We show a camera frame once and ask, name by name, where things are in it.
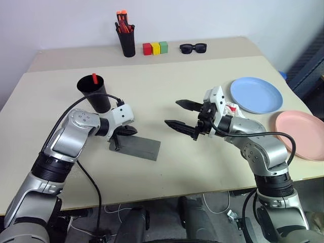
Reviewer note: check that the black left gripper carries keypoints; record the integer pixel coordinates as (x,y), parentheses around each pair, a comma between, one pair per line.
(119,131)

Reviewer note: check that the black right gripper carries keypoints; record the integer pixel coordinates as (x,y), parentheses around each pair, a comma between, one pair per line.
(206,119)

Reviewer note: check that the grey block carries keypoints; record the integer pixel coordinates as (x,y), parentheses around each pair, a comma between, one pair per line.
(141,148)

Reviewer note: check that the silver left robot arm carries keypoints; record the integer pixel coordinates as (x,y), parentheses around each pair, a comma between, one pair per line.
(73,136)

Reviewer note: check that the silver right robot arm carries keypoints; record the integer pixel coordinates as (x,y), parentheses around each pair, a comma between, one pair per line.
(265,149)

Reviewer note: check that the black tapered cup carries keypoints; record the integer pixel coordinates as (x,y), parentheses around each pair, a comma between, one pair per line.
(98,98)

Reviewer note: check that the crumpled white tissue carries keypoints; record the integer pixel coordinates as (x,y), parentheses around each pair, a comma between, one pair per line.
(234,110)

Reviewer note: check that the red marker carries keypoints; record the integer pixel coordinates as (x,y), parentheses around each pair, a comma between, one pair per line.
(95,79)

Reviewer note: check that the black sunglasses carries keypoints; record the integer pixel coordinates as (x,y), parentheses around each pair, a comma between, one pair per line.
(187,48)

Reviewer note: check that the green wooden block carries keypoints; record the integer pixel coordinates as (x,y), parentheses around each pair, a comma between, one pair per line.
(164,47)

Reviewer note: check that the blue round plate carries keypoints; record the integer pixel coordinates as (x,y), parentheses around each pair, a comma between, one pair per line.
(255,95)

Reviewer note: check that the yellow wooden block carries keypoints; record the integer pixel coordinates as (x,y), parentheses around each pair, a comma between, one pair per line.
(155,48)

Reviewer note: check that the red wooden block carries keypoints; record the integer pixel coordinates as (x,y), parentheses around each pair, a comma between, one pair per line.
(146,49)

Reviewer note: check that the dark rounded shape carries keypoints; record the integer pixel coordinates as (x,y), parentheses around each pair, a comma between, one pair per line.
(134,225)
(197,220)

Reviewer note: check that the black pen holder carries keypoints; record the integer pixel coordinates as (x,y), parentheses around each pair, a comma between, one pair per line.
(127,43)

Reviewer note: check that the small blue object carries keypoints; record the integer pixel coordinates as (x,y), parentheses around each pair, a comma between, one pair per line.
(283,74)

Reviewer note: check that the red pen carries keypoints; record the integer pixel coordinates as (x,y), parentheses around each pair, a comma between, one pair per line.
(125,27)

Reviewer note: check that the pink round plate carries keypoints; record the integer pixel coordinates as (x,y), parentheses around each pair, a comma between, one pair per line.
(301,131)

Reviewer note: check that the orange capped pen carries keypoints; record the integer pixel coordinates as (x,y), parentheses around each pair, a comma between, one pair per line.
(123,15)
(118,16)

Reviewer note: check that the dark slatted radiator panel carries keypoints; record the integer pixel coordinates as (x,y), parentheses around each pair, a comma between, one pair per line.
(307,68)

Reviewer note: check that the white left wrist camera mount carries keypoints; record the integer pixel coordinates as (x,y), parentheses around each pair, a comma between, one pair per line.
(122,114)

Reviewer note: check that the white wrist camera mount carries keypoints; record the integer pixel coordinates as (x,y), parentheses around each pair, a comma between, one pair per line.
(122,114)
(215,97)

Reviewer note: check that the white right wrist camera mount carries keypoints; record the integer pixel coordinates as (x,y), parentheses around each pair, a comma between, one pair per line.
(215,97)

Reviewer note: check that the metal caster bracket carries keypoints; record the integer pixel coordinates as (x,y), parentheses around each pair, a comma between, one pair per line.
(231,215)

